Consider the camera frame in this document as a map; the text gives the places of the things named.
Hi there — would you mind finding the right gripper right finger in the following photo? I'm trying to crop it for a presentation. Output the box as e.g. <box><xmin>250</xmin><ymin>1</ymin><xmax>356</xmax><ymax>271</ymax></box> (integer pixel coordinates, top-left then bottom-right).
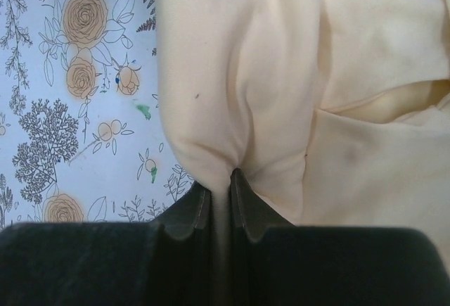
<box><xmin>229</xmin><ymin>170</ymin><xmax>449</xmax><ymax>305</ymax></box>

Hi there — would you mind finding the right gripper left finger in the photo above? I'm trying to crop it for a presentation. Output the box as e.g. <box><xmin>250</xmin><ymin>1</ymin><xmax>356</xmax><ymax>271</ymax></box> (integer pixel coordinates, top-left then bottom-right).
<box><xmin>1</xmin><ymin>184</ymin><xmax>211</xmax><ymax>305</ymax></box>

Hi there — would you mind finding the beige t shirt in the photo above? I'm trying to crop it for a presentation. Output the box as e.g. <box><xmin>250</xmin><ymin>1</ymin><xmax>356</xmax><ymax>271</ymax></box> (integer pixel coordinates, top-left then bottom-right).
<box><xmin>156</xmin><ymin>0</ymin><xmax>449</xmax><ymax>265</ymax></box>

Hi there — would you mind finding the floral table mat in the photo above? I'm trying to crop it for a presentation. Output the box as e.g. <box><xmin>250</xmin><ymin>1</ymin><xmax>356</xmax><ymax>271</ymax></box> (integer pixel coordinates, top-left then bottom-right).
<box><xmin>1</xmin><ymin>0</ymin><xmax>193</xmax><ymax>227</ymax></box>

